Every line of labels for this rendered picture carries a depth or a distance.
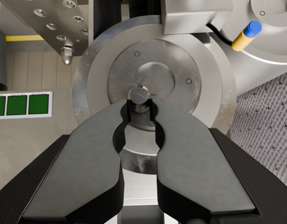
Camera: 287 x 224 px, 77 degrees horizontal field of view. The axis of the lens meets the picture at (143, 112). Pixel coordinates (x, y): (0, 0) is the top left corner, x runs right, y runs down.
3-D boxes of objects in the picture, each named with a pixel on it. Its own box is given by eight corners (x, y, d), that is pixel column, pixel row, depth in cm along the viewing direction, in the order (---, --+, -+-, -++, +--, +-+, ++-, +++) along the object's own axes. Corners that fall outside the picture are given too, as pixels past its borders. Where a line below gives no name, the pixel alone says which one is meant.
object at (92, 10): (93, -115, 22) (93, 25, 19) (121, 17, 45) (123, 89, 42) (89, -115, 22) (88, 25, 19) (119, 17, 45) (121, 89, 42)
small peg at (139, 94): (154, 90, 11) (144, 110, 11) (152, 99, 14) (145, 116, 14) (133, 81, 11) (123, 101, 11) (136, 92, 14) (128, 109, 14)
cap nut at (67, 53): (70, 46, 50) (70, 62, 49) (76, 53, 53) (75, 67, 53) (58, 47, 50) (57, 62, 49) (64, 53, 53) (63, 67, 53)
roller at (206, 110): (244, 57, 15) (186, 182, 14) (183, 109, 41) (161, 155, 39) (126, 3, 16) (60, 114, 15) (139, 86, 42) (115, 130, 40)
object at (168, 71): (219, 64, 14) (173, 148, 13) (210, 73, 16) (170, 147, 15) (137, 22, 15) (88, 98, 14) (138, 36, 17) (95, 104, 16)
